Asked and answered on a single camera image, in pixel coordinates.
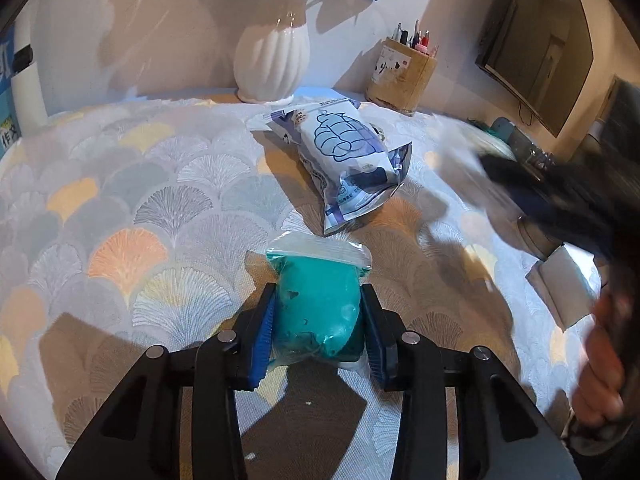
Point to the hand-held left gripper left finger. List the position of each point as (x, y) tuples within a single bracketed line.
[(262, 340)]

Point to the white folded tissue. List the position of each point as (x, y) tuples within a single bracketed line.
[(562, 285)]

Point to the teal clay zip bag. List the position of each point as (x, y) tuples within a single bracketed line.
[(320, 310)]

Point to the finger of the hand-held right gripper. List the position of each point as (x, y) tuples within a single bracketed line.
[(515, 172)]

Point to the white blue printed packet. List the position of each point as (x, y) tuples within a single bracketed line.
[(345, 160)]

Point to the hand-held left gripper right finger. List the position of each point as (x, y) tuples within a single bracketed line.
[(376, 340)]

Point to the person's right hand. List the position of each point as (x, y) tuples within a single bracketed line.
[(597, 360)]

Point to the fan pattern tablecloth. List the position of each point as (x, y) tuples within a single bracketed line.
[(150, 210)]

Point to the black wall television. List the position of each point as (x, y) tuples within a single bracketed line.
[(540, 45)]

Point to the person's right forearm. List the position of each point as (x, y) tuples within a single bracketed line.
[(600, 440)]

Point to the wooden pen holder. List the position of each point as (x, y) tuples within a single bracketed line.
[(400, 77)]

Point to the white ribbed vase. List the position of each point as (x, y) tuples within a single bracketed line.
[(272, 60)]

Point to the blue book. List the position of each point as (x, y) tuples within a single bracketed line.
[(6, 95)]

